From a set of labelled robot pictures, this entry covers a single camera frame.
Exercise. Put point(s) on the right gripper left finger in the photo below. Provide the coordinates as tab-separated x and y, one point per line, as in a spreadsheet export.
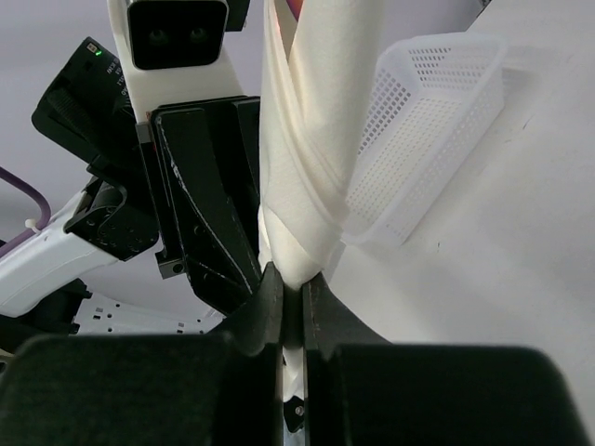
219	388

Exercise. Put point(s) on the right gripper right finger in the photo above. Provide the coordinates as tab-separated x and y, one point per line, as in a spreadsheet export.
363	390

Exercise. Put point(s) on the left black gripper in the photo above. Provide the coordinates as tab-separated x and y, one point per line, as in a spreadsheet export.
201	161

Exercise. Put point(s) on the white paper napkin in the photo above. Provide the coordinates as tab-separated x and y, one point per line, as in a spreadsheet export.
317	78

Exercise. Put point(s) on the iridescent gold spoon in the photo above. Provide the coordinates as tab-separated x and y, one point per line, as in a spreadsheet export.
295	7

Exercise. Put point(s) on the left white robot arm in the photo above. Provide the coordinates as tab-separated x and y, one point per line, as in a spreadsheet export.
86	110

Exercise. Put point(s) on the large white perforated basket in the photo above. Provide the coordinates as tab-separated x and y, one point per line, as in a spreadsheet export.
433	99

